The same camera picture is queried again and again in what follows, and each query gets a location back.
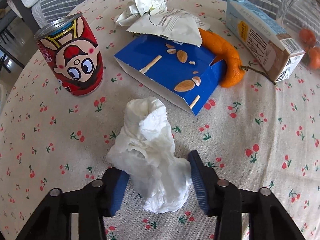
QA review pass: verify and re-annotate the white tissue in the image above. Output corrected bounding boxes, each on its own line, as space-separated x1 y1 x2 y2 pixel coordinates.
106 97 191 214

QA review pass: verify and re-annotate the orange peel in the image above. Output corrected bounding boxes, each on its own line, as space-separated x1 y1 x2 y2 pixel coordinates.
199 28 245 88

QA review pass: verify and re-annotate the milk carton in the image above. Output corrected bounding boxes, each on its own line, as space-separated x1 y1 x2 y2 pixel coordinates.
226 0 305 83

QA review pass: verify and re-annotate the white snack bag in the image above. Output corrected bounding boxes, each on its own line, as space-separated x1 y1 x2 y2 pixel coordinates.
127 9 210 47

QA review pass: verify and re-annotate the cherry print tablecloth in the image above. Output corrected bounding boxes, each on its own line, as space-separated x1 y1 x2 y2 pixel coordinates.
1 0 319 239

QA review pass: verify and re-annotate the blue flattened cardboard box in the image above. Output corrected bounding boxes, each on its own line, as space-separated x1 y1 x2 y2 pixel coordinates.
114 35 226 116

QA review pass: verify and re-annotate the red cartoon drink can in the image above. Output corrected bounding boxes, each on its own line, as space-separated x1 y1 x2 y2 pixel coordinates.
34 12 104 96

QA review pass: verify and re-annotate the small orange in bag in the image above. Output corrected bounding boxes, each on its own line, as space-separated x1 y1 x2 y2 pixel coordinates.
299 28 316 47

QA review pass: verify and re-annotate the clear plastic bag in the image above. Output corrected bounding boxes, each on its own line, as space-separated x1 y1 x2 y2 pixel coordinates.
276 0 319 74

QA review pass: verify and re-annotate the crumpled white paper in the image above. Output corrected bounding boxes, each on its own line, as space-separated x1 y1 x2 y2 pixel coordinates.
114 0 168 27

